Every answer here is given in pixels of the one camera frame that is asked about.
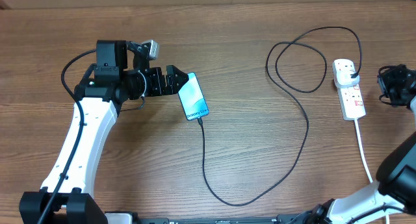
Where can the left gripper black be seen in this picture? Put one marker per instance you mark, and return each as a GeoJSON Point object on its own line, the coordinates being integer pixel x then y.
{"type": "Point", "coordinates": [159, 88]}

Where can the smartphone with blue screen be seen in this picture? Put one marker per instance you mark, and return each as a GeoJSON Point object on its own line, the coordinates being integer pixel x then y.
{"type": "Point", "coordinates": [192, 99]}

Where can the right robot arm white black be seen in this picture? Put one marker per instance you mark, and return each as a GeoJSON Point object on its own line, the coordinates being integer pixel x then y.
{"type": "Point", "coordinates": [393, 191]}

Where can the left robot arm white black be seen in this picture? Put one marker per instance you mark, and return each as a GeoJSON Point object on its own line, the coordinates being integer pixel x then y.
{"type": "Point", "coordinates": [121, 72]}

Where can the white charger plug adapter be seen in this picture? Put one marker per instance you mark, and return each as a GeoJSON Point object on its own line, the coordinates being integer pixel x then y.
{"type": "Point", "coordinates": [345, 79]}

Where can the white power strip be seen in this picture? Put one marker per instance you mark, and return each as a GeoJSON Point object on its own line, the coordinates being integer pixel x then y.
{"type": "Point", "coordinates": [351, 100]}

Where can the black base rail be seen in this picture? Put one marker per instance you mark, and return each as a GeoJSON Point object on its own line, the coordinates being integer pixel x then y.
{"type": "Point", "coordinates": [221, 220]}

